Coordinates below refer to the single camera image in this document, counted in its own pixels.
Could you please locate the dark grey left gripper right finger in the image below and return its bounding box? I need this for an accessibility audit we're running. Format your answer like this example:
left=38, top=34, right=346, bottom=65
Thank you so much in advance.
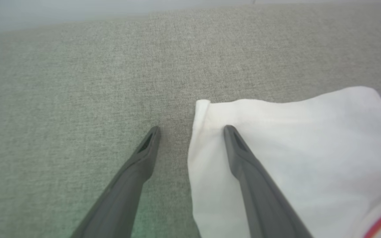
left=224, top=125, right=313, bottom=238

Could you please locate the grey fabric sofa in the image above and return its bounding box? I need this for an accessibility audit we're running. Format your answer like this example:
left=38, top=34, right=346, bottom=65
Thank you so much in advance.
left=0, top=2, right=381, bottom=238

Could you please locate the red sleeveless jersey white trim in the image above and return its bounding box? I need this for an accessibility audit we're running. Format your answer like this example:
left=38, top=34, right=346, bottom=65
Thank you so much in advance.
left=187, top=86, right=381, bottom=238

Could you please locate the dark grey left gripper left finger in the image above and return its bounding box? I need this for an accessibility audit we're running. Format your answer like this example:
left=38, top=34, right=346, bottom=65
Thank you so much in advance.
left=70, top=126, right=161, bottom=238

